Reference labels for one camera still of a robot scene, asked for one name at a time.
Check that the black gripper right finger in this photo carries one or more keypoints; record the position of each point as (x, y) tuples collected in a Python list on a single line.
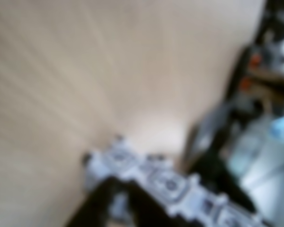
[(146, 215)]

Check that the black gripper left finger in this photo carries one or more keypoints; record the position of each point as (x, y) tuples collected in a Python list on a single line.
[(97, 210)]

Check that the white cube with chevron glyph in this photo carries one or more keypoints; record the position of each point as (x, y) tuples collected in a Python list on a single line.
[(168, 184)]

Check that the white cube with zigzag glyph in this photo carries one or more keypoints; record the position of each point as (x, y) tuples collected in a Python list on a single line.
[(227, 218)]

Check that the white cube with angular glyph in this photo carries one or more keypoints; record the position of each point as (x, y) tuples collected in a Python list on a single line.
[(118, 156)]

